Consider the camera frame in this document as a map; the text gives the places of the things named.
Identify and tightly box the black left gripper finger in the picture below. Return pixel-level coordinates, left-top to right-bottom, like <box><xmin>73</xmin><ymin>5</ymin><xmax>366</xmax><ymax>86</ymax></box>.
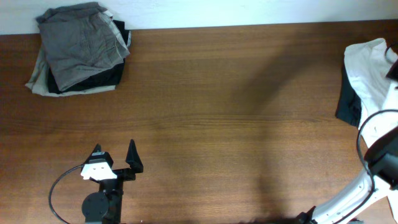
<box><xmin>126</xmin><ymin>139</ymin><xmax>144</xmax><ymax>173</ymax></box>
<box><xmin>84</xmin><ymin>144</ymin><xmax>113</xmax><ymax>168</ymax></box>

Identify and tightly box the white t-shirt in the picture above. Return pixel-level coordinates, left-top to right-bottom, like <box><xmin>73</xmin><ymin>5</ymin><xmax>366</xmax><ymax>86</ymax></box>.
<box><xmin>343</xmin><ymin>37</ymin><xmax>398</xmax><ymax>224</ymax></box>

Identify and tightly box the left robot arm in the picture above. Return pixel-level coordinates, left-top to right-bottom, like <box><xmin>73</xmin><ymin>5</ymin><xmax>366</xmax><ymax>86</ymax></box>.
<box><xmin>81</xmin><ymin>140</ymin><xmax>144</xmax><ymax>224</ymax></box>

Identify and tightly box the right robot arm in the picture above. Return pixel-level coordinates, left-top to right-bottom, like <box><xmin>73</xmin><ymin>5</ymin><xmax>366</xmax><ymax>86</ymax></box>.
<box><xmin>294</xmin><ymin>128</ymin><xmax>397</xmax><ymax>224</ymax></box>

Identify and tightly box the folded black garment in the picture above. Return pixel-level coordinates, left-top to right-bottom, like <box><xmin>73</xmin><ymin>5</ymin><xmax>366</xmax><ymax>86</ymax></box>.
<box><xmin>46</xmin><ymin>19</ymin><xmax>131</xmax><ymax>95</ymax></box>

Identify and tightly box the folded beige garment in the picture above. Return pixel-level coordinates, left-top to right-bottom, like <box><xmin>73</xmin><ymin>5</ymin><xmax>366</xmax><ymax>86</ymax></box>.
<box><xmin>25</xmin><ymin>46</ymin><xmax>116</xmax><ymax>97</ymax></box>

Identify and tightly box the folded grey garment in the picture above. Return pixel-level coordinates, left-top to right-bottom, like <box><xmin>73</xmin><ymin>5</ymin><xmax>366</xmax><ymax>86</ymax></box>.
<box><xmin>35</xmin><ymin>1</ymin><xmax>131</xmax><ymax>92</ymax></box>

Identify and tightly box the dark garment right side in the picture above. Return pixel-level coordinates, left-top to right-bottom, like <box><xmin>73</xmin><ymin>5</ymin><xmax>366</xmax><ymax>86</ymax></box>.
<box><xmin>335</xmin><ymin>65</ymin><xmax>362</xmax><ymax>127</ymax></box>

